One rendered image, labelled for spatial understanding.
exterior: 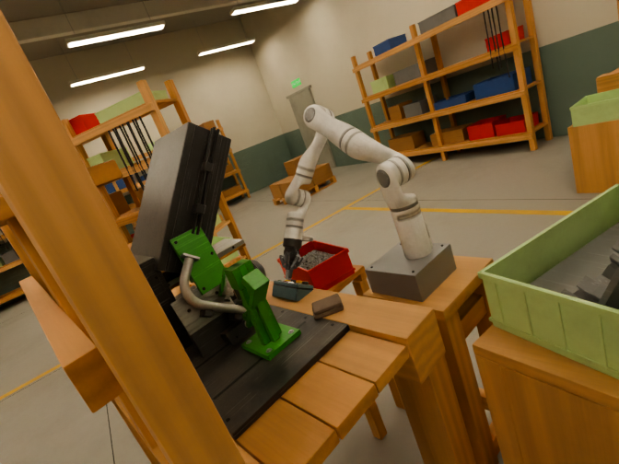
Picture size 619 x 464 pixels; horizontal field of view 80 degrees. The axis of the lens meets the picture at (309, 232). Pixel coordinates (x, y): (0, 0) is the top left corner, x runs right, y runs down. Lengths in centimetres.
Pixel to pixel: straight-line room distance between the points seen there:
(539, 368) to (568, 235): 46
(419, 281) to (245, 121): 1035
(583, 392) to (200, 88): 1068
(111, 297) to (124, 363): 9
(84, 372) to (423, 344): 76
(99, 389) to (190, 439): 16
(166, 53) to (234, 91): 193
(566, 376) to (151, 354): 84
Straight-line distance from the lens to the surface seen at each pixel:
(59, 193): 56
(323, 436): 87
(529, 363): 105
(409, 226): 121
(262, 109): 1159
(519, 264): 118
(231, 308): 128
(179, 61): 1112
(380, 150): 126
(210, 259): 131
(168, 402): 64
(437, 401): 118
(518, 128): 609
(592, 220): 142
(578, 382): 101
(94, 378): 69
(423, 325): 104
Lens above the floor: 148
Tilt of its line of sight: 16 degrees down
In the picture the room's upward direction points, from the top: 21 degrees counter-clockwise
